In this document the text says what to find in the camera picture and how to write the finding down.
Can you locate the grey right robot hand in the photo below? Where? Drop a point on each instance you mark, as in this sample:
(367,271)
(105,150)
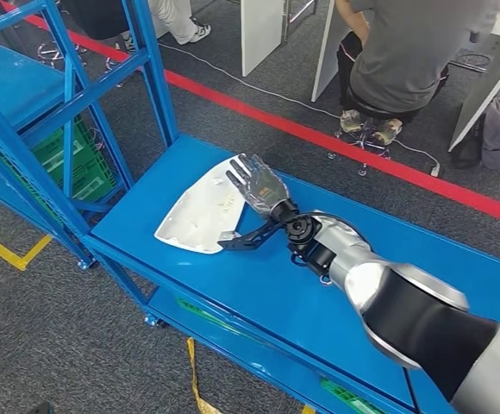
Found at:
(260,185)

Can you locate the white plastic shell part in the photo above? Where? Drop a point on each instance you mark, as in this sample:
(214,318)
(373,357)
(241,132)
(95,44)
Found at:
(194,217)

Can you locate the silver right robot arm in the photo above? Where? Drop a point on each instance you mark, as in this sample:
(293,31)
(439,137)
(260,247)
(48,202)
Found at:
(405,320)

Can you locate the blue low shelf platform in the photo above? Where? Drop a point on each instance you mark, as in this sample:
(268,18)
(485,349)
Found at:
(233,297)

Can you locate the white desk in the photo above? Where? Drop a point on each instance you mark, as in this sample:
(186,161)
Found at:
(323,68)

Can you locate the white desk panel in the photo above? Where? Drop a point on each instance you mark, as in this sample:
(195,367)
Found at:
(260,34)

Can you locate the black stool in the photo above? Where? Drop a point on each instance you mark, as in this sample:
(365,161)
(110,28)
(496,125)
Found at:
(374,111)

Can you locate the green plastic crate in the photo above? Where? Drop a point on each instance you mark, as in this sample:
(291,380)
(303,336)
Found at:
(90,171)

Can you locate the yellow floor tape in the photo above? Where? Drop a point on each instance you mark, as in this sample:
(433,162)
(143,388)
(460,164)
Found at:
(0,250)
(308,409)

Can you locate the seated person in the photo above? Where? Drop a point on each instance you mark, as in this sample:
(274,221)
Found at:
(414,51)

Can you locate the grey backpack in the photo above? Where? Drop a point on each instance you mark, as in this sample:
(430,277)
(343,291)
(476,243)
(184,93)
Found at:
(497,134)

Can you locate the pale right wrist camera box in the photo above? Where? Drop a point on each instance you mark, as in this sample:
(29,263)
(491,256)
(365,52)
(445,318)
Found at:
(250,237)

